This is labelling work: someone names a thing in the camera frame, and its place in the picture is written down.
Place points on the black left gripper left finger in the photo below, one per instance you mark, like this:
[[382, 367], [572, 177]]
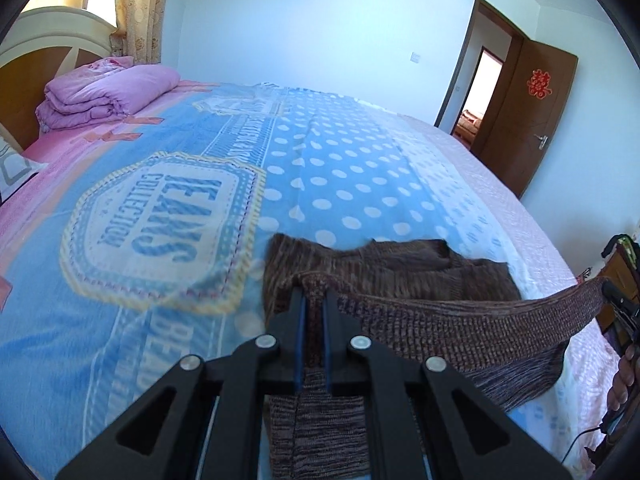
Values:
[[202, 419]]

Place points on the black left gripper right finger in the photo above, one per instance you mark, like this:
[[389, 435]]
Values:
[[425, 420]]

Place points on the brown knitted sweater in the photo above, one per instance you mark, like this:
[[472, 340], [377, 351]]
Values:
[[420, 299]]

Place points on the wooden furniture with clothes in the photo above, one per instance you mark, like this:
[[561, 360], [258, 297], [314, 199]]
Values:
[[621, 257]]

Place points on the person's right hand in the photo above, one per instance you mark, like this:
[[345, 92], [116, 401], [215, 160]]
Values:
[[624, 379]]

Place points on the blue pink patterned bedsheet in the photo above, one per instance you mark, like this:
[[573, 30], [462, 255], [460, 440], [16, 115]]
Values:
[[135, 244]]

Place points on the brown wooden door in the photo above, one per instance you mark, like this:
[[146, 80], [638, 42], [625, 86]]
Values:
[[505, 143]]

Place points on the red paper door decoration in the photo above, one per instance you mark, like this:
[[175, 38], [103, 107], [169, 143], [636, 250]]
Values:
[[538, 84]]

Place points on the white patterned pillow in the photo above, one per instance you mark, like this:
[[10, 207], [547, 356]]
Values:
[[16, 170]]

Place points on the folded pink quilt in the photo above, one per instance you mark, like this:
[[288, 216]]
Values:
[[108, 89]]

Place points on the cream wooden headboard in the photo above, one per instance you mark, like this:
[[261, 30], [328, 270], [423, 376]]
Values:
[[42, 44]]

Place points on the beige patterned curtain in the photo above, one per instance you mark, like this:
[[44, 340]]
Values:
[[138, 30]]

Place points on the silver door handle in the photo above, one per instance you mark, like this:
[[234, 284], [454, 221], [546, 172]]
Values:
[[542, 141]]

